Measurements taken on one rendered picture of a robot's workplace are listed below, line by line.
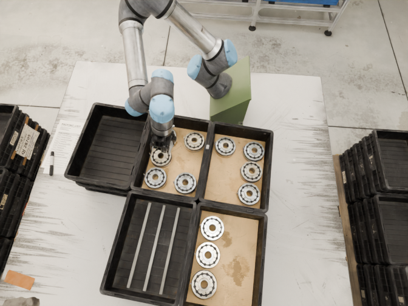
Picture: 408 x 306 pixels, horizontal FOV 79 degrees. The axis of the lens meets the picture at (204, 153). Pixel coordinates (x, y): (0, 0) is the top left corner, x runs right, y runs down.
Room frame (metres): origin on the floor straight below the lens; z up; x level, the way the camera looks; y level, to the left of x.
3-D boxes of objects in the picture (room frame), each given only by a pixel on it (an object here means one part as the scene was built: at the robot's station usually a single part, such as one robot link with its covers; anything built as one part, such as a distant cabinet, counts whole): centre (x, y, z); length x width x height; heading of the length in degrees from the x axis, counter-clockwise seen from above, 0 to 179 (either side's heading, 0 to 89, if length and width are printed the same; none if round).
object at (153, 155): (0.45, 0.21, 0.86); 0.10 x 0.10 x 0.01
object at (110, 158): (0.48, 0.44, 0.87); 0.40 x 0.30 x 0.11; 173
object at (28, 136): (0.69, 1.22, 0.41); 0.31 x 0.02 x 0.16; 178
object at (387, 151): (0.61, -1.22, 0.37); 0.40 x 0.30 x 0.45; 178
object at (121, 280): (0.04, 0.19, 0.87); 0.40 x 0.30 x 0.11; 173
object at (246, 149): (0.50, -0.25, 0.86); 0.10 x 0.10 x 0.01
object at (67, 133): (0.54, 0.75, 0.70); 0.33 x 0.23 x 0.01; 179
